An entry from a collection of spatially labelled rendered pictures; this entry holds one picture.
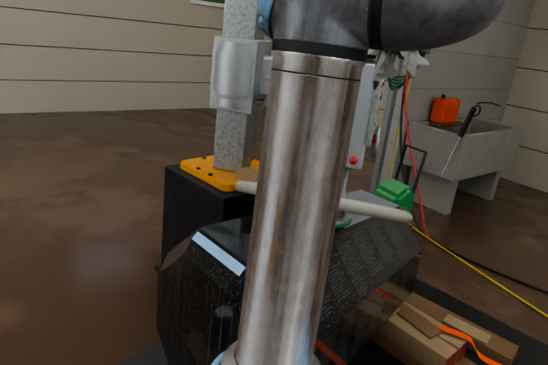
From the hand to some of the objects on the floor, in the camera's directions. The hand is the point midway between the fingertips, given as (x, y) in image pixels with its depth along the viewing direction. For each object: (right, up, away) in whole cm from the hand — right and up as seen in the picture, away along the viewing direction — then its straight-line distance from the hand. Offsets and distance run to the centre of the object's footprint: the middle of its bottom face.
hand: (389, 84), depth 100 cm
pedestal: (-62, -96, +190) cm, 222 cm away
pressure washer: (+61, -92, +251) cm, 274 cm away
